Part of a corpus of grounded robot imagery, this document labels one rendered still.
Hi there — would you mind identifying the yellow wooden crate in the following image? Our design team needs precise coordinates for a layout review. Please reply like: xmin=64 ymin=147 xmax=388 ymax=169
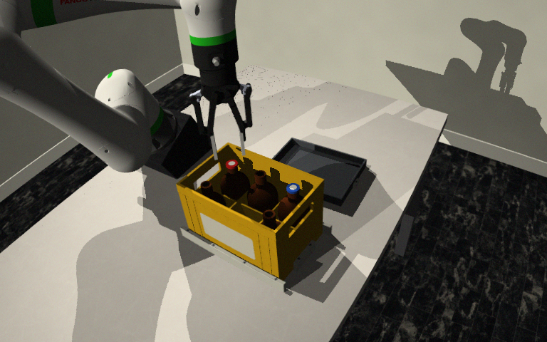
xmin=183 ymin=146 xmax=324 ymax=281

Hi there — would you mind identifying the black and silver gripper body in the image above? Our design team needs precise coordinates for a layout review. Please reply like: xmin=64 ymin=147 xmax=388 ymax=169
xmin=199 ymin=64 xmax=240 ymax=105

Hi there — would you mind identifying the brown glass bottle with white label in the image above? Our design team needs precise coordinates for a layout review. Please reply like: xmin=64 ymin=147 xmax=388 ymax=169
xmin=278 ymin=183 xmax=310 ymax=227

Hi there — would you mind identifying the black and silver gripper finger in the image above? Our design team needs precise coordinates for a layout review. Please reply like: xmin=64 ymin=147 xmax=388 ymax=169
xmin=224 ymin=83 xmax=253 ymax=156
xmin=190 ymin=90 xmax=218 ymax=160

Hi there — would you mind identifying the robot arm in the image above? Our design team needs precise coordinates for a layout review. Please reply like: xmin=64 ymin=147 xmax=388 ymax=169
xmin=0 ymin=0 xmax=239 ymax=172

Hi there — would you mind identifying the grey flat rail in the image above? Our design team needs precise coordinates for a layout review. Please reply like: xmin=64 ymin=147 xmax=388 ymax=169
xmin=180 ymin=222 xmax=332 ymax=293

